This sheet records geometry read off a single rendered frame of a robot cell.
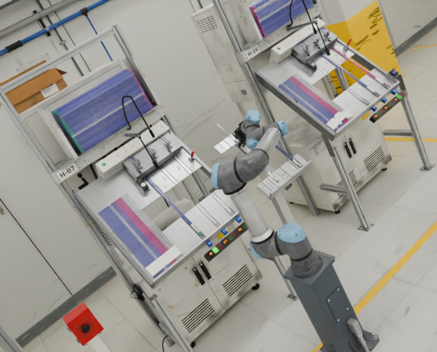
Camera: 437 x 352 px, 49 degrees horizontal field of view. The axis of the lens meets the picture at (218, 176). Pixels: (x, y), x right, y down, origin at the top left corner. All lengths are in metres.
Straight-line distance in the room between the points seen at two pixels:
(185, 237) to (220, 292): 0.64
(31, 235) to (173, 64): 1.99
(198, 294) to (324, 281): 1.00
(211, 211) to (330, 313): 0.85
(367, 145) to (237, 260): 1.37
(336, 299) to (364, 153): 1.62
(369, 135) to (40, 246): 2.85
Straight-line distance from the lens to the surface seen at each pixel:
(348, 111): 3.24
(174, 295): 2.97
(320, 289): 2.29
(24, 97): 3.03
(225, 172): 2.03
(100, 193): 2.79
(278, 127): 2.33
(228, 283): 3.14
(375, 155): 3.84
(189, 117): 4.68
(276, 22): 3.41
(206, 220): 2.66
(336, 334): 2.46
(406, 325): 2.68
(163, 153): 2.82
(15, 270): 4.37
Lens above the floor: 1.88
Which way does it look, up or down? 21 degrees down
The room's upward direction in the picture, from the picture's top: 28 degrees counter-clockwise
